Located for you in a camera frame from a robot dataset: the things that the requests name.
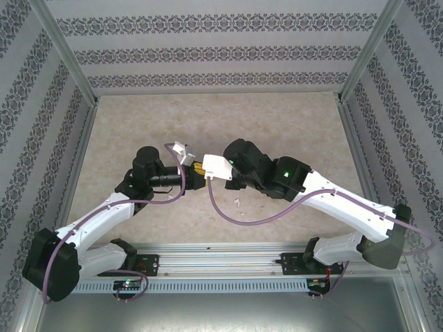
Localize left circuit board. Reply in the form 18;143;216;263
113;280;142;291

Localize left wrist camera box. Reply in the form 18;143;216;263
172;140;197;167

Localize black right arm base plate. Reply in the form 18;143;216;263
280;252;345;277

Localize aluminium frame post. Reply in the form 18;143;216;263
29;0;98;104
338;0;405;103

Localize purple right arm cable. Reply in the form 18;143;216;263
207;176;435;301

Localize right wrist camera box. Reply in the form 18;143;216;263
201;153;233;181

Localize slotted grey cable duct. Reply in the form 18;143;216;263
74;279;309;294

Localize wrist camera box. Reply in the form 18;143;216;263
172;140;197;167
201;153;233;181

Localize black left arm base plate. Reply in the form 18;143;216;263
133;254;161;277

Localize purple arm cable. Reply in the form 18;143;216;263
42;142;186;305
207;176;435;301

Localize aluminium side rail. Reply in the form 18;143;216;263
47;98;100;252
338;98;381;208

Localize grey metal sheet panel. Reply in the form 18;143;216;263
20;275;426;332

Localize aluminium mounting rail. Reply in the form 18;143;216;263
36;241;408;277

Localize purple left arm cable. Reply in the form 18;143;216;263
42;142;186;305

